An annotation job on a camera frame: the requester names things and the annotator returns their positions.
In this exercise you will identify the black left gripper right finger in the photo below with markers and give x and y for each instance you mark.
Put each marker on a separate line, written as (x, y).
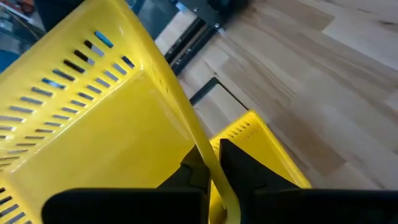
(245, 174)

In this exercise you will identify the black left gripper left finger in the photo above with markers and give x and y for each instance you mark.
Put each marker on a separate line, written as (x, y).
(192, 171)

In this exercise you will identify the yellow slotted plastic basket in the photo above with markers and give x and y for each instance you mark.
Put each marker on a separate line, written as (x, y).
(264, 146)
(109, 130)

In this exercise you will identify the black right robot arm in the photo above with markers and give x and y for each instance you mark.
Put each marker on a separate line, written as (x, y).
(211, 12)

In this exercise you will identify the black aluminium rig frame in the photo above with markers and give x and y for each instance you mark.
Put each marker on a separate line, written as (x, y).
(189, 46)

